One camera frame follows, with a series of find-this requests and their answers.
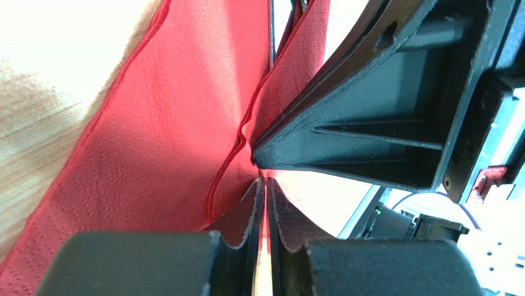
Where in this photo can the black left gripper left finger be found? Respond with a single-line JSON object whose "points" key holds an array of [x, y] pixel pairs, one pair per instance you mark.
{"points": [[219, 260]]}

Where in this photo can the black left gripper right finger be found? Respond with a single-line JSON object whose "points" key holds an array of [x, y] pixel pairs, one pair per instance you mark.
{"points": [[387, 253]]}

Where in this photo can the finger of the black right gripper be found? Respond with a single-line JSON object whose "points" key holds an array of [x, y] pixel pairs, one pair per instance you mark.
{"points": [[387, 107]]}

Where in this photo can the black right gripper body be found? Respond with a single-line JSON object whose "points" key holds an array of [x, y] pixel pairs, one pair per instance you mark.
{"points": [[489, 153]]}

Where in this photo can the red paper napkin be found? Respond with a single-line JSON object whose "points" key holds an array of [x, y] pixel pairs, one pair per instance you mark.
{"points": [[170, 148]]}

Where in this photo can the silver table knife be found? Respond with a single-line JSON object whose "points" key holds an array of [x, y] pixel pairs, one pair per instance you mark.
{"points": [[271, 33]]}

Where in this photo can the iridescent rainbow spoon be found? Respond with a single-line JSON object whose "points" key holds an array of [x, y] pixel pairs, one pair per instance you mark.
{"points": [[286, 16]]}

